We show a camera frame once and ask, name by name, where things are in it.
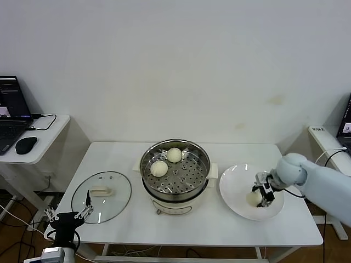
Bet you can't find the white steamed baozi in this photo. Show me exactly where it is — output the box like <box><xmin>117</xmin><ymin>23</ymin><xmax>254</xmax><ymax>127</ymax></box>
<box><xmin>166</xmin><ymin>147</ymin><xmax>183</xmax><ymax>163</ymax></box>
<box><xmin>246</xmin><ymin>191</ymin><xmax>261</xmax><ymax>206</ymax></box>
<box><xmin>150</xmin><ymin>161</ymin><xmax>168</xmax><ymax>178</ymax></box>

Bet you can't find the stainless steel steamer basket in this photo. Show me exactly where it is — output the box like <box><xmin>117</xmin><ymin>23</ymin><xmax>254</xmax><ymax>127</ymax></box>
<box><xmin>133</xmin><ymin>139</ymin><xmax>219</xmax><ymax>197</ymax></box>

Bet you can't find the cream electric cooker base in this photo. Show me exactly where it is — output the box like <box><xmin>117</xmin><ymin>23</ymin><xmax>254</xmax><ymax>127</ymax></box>
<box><xmin>141</xmin><ymin>178</ymin><xmax>217</xmax><ymax>216</ymax></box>

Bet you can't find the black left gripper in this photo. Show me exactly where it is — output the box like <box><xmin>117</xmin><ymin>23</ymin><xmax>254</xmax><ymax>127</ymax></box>
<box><xmin>44</xmin><ymin>189</ymin><xmax>95</xmax><ymax>241</ymax></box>

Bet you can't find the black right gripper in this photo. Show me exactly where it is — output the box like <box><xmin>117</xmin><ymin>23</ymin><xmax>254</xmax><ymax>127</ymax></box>
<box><xmin>251</xmin><ymin>181</ymin><xmax>275</xmax><ymax>209</ymax></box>

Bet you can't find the white round plate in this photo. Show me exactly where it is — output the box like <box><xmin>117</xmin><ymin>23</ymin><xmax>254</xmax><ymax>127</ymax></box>
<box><xmin>219</xmin><ymin>163</ymin><xmax>285</xmax><ymax>221</ymax></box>

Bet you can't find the white table frame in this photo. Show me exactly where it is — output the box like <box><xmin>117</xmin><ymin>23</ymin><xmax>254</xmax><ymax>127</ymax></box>
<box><xmin>93</xmin><ymin>243</ymin><xmax>278</xmax><ymax>263</ymax></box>

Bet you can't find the white floor cable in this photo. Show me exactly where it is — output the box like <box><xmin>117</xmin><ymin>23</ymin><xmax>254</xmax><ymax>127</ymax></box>
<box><xmin>0</xmin><ymin>204</ymin><xmax>46</xmax><ymax>236</ymax></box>

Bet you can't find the black laptop with mouse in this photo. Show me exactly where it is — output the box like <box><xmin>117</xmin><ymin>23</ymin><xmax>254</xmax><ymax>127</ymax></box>
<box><xmin>0</xmin><ymin>75</ymin><xmax>34</xmax><ymax>156</ymax></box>

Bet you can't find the white side table with mouse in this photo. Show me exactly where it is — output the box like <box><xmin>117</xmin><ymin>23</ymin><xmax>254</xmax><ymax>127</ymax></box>
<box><xmin>0</xmin><ymin>114</ymin><xmax>71</xmax><ymax>217</ymax></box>

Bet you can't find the white side table with label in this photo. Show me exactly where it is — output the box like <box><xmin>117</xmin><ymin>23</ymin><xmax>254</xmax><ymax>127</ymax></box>
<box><xmin>307</xmin><ymin>125</ymin><xmax>351</xmax><ymax>241</ymax></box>

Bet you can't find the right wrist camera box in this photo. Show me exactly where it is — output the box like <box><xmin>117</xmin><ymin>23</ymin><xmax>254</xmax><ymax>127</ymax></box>
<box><xmin>254</xmin><ymin>171</ymin><xmax>274</xmax><ymax>185</ymax></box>

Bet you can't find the black computer mouse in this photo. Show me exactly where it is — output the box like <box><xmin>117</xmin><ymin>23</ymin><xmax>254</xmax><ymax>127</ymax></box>
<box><xmin>15</xmin><ymin>136</ymin><xmax>38</xmax><ymax>155</ymax></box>

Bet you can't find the black power adapter cable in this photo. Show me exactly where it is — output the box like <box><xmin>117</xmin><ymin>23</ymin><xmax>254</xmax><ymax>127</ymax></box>
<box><xmin>321</xmin><ymin>149</ymin><xmax>351</xmax><ymax>263</ymax></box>

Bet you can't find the glass lid with white handle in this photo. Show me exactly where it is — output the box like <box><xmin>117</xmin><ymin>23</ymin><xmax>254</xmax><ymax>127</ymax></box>
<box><xmin>71</xmin><ymin>171</ymin><xmax>132</xmax><ymax>224</ymax></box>

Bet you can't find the black laptop without mouse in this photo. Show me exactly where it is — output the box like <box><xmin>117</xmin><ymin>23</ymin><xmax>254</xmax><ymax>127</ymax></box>
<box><xmin>336</xmin><ymin>93</ymin><xmax>351</xmax><ymax>156</ymax></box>

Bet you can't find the black floor cable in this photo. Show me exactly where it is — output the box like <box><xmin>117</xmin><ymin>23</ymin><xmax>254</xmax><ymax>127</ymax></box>
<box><xmin>0</xmin><ymin>196</ymin><xmax>54</xmax><ymax>263</ymax></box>

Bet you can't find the black laptop charger cable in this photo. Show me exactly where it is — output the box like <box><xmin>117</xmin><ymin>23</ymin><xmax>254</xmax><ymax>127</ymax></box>
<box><xmin>26</xmin><ymin>113</ymin><xmax>57</xmax><ymax>131</ymax></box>

